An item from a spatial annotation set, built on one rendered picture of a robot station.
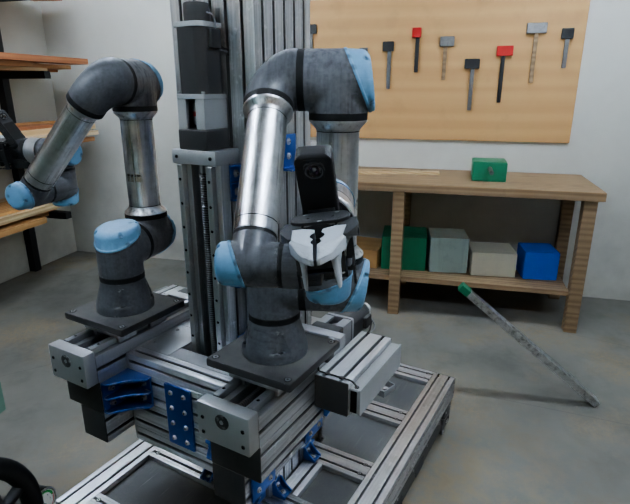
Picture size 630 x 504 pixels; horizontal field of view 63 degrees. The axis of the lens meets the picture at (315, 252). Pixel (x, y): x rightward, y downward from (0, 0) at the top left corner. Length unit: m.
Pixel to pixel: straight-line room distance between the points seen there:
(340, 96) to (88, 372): 0.89
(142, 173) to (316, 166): 0.94
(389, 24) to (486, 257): 1.64
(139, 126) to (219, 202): 0.35
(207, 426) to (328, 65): 0.76
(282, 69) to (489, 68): 2.76
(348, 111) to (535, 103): 2.78
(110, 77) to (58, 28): 3.42
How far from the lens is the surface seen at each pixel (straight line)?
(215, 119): 1.25
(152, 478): 1.86
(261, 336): 1.13
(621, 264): 4.03
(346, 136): 1.01
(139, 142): 1.48
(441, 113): 3.67
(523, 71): 3.69
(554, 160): 3.77
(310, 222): 0.60
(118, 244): 1.40
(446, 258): 3.40
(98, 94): 1.38
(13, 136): 1.76
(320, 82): 0.99
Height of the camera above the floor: 1.39
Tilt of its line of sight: 18 degrees down
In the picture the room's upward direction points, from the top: straight up
